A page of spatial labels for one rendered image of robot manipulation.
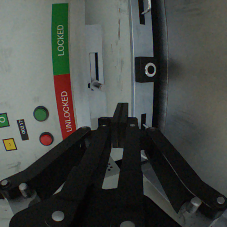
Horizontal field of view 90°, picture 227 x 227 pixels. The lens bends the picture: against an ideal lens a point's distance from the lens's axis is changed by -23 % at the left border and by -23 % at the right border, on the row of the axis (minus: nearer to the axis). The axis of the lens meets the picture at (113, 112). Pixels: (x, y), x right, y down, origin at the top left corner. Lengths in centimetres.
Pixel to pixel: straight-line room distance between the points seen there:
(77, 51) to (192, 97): 24
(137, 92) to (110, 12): 20
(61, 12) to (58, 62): 11
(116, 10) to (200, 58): 21
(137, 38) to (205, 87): 18
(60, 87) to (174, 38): 27
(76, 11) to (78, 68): 11
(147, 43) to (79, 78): 19
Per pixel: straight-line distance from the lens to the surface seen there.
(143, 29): 37
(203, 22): 31
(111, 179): 30
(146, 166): 46
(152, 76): 34
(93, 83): 31
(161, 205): 49
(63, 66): 31
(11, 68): 32
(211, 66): 29
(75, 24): 28
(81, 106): 28
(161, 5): 41
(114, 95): 34
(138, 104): 37
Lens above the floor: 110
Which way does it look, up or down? 21 degrees down
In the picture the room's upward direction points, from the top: 100 degrees counter-clockwise
